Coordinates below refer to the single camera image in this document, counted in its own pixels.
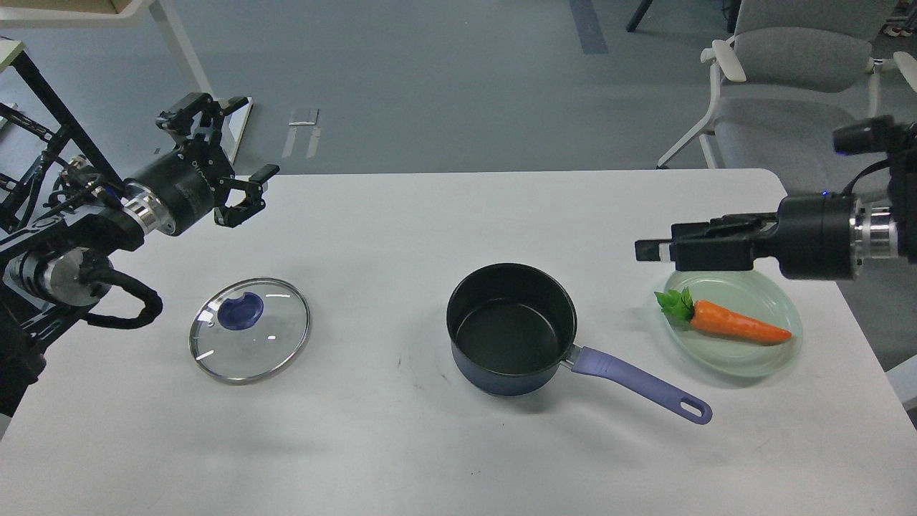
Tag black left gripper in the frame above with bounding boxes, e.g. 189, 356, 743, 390
125, 92, 279, 237

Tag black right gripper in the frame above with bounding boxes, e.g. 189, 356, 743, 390
635, 193, 898, 281

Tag glass pot lid blue knob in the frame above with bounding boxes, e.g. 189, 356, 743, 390
189, 277, 312, 385

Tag blue saucepan with handle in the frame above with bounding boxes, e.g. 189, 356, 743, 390
446, 262, 713, 425

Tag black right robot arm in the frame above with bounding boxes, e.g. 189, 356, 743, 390
633, 115, 916, 281

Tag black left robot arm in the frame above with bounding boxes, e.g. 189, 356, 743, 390
2, 92, 279, 417

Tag pale green glass plate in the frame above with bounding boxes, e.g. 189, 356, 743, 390
656, 272, 802, 378

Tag orange toy carrot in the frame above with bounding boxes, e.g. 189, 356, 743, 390
653, 287, 793, 345

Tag black metal rack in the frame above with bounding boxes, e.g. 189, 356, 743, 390
2, 38, 138, 244

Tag grey office chair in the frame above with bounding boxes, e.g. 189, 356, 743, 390
656, 1, 898, 202

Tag white desk frame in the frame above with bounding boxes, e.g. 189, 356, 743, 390
0, 0, 253, 166

